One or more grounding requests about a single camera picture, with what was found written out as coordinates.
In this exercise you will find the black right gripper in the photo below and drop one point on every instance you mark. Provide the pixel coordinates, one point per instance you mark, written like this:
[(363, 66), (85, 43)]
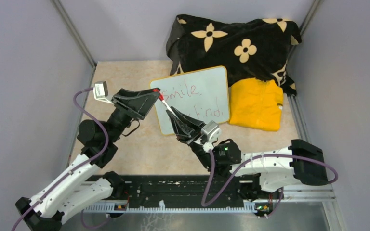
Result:
[(185, 133)]

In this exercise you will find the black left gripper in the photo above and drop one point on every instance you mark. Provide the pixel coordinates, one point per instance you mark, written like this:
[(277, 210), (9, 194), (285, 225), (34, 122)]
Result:
[(137, 108)]

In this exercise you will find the red capped marker pen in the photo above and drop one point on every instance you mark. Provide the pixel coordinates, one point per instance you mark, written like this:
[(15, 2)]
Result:
[(168, 107)]

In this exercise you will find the whiteboard with yellow rim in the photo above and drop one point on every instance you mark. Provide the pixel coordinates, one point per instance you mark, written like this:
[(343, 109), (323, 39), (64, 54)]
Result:
[(201, 94)]

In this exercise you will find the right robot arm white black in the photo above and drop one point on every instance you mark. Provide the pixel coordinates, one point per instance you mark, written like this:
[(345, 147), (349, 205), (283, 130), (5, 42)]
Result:
[(274, 168)]

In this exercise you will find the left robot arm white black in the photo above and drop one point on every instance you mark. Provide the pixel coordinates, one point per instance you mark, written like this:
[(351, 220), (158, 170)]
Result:
[(52, 207)]

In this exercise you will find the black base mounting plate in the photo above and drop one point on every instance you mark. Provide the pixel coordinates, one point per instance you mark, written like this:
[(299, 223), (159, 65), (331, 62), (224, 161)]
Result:
[(186, 191)]

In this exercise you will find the folded yellow garment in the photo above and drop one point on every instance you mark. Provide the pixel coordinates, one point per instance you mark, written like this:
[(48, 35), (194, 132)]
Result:
[(256, 104)]

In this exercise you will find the black blanket with beige flowers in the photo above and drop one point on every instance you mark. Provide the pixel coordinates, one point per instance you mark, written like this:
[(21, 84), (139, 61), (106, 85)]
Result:
[(256, 49)]

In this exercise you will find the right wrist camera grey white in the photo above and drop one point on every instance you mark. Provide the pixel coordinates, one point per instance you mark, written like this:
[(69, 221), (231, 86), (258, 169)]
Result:
[(210, 133)]

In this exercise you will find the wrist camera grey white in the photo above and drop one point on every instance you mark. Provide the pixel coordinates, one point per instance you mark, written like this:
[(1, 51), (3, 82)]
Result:
[(100, 91), (210, 133)]

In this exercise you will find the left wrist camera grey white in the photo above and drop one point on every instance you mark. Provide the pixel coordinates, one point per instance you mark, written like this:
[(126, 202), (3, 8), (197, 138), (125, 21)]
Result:
[(100, 91)]

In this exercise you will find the aluminium side rail right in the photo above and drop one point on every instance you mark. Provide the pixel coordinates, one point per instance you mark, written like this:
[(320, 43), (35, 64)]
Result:
[(303, 134)]

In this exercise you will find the aluminium corner post left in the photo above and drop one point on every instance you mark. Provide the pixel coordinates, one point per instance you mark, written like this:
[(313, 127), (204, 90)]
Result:
[(59, 7)]

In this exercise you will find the aluminium corner post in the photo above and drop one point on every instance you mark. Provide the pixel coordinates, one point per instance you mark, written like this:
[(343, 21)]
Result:
[(309, 16), (59, 7)]

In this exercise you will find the aluminium frame rail front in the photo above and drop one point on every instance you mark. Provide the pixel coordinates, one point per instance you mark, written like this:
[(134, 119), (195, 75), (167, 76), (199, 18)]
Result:
[(291, 194)]

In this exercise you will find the aluminium corner post right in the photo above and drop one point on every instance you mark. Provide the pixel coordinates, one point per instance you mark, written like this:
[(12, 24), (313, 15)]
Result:
[(309, 16)]

